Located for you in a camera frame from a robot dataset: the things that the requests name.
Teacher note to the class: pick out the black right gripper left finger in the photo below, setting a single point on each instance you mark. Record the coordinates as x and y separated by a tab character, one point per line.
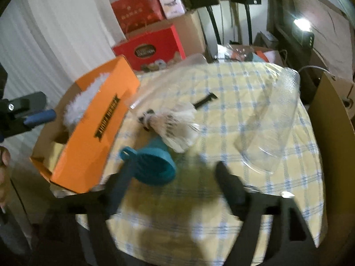
98	246

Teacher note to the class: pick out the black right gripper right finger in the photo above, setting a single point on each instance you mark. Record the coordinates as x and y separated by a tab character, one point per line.
290	241

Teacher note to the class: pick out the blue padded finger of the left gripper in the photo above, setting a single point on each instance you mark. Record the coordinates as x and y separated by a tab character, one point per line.
41	118

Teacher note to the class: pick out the white fluffy duster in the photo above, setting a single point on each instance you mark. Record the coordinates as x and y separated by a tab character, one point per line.
76	109

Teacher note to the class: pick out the teal collapsible silicone funnel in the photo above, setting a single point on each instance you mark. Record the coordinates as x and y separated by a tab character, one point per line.
152	164

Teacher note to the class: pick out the white feather shuttlecock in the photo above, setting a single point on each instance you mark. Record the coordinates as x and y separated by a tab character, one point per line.
175	126

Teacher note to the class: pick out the person left hand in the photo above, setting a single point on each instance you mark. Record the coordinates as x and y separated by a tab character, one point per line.
4	176

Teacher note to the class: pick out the yellow sponge block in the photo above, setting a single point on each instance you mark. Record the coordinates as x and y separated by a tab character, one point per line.
52	157

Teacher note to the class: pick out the orange cardboard box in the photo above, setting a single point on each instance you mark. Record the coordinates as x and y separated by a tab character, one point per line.
80	164

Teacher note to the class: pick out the clear plastic tube right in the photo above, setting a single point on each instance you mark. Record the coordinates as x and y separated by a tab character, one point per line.
262	141

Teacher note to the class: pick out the red collection gift box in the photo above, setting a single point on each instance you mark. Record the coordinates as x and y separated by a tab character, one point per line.
152	50

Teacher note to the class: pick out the yellow plaid tablecloth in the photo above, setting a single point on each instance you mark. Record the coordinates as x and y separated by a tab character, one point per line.
188	221

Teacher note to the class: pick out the red patterned gift bag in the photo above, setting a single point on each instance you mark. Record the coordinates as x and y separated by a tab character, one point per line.
135	14

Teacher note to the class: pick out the large open cardboard box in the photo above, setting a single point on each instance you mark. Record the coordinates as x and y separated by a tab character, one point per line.
334	134

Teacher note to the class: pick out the black plastic clip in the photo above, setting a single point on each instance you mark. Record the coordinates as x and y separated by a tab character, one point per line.
210	97

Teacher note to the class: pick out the brown cardboard box rear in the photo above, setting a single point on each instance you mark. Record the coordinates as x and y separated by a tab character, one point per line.
188	27

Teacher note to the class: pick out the white pink tissue pack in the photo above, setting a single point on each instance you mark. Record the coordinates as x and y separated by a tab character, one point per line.
172	8

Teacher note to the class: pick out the clutter box with plastic bags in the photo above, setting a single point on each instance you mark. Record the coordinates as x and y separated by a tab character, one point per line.
243	53

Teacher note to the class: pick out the brown bed headboard cushion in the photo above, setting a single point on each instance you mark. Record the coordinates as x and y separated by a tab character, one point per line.
334	33

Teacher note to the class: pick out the bright lamp device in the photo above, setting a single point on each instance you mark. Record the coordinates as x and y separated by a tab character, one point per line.
296	29

